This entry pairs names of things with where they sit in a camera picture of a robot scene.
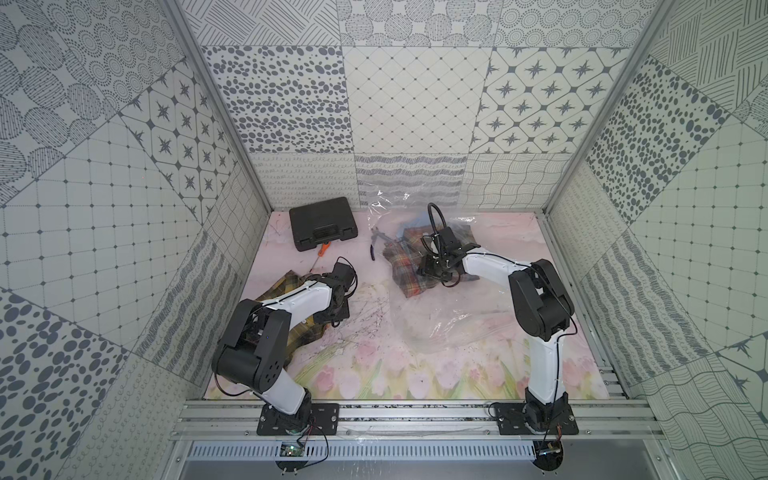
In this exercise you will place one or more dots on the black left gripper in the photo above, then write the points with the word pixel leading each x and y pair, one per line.
pixel 336 303

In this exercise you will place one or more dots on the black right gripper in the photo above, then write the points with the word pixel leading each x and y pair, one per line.
pixel 425 268

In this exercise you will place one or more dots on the red plaid shirt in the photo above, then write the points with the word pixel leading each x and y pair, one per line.
pixel 404 262

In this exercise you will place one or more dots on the yellow plaid shirt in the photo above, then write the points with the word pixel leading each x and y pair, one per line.
pixel 284 323

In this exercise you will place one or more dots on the clear plastic vacuum bag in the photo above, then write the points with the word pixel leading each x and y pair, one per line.
pixel 444 317

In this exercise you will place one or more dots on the light blue shirt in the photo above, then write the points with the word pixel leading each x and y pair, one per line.
pixel 413 233

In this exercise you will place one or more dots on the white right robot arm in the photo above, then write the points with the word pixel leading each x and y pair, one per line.
pixel 542 308

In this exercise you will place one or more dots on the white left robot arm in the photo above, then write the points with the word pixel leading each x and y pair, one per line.
pixel 253 348

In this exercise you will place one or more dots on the black plastic tool case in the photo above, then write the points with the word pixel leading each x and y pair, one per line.
pixel 322 222

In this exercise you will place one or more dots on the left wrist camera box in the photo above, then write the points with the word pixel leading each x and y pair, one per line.
pixel 344 274

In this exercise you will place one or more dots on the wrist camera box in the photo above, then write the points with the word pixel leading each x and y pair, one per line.
pixel 344 274
pixel 446 241

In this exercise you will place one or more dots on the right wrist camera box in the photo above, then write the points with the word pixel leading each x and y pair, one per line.
pixel 446 241

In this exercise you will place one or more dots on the orange handled screwdriver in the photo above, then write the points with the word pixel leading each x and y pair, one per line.
pixel 321 252

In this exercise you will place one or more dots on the blue handled pliers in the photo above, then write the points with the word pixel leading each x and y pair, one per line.
pixel 376 235

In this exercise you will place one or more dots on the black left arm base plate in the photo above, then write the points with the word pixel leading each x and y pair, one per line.
pixel 322 418

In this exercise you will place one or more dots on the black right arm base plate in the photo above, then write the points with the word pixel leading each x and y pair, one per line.
pixel 515 418

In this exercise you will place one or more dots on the aluminium mounting rail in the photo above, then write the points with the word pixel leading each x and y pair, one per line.
pixel 439 420

